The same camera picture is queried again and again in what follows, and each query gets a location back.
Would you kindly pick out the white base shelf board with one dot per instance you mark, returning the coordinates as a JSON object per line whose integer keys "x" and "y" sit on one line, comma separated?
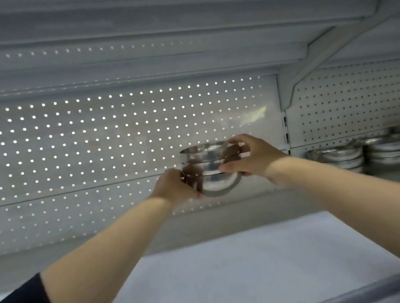
{"x": 255, "y": 267}

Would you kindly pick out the person's right hand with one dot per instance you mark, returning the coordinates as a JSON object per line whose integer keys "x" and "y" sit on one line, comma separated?
{"x": 259, "y": 158}

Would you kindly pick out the small steel bowl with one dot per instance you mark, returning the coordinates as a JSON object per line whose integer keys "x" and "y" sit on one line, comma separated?
{"x": 204, "y": 153}

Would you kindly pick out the person's left thumb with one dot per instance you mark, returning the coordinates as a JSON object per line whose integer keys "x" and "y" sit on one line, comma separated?
{"x": 191, "y": 191}

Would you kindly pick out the white slotted shelf upright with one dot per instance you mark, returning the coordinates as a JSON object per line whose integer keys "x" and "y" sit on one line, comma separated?
{"x": 286, "y": 131}

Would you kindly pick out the grey shelf edge strip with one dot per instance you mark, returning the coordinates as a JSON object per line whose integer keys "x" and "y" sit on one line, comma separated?
{"x": 369, "y": 292}

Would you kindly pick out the person's right thumb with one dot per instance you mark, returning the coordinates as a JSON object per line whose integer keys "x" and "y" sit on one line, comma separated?
{"x": 233, "y": 168}

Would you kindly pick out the person's left forearm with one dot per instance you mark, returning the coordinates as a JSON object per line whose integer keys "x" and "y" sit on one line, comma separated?
{"x": 107, "y": 257}

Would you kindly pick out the white shelf bracket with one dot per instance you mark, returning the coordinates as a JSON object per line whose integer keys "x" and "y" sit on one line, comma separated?
{"x": 319, "y": 53}

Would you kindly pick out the wide white pegboard panel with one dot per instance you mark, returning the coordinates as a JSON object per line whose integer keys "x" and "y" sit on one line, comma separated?
{"x": 74, "y": 147}

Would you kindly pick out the large steel bowl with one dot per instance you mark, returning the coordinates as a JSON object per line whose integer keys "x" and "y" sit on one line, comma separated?
{"x": 213, "y": 181}

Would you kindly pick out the stacks of steel bowls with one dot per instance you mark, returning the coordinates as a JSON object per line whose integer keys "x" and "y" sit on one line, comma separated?
{"x": 387, "y": 150}

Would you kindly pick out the white metal shelf board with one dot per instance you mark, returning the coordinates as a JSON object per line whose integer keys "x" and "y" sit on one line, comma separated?
{"x": 154, "y": 27}

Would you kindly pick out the narrow white pegboard panel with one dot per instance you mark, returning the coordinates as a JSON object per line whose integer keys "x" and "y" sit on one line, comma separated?
{"x": 358, "y": 99}

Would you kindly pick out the person's right forearm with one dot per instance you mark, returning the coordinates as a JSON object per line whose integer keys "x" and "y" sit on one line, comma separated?
{"x": 357, "y": 206}

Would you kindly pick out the person's left hand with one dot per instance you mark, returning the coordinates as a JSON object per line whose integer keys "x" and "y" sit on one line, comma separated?
{"x": 170, "y": 190}

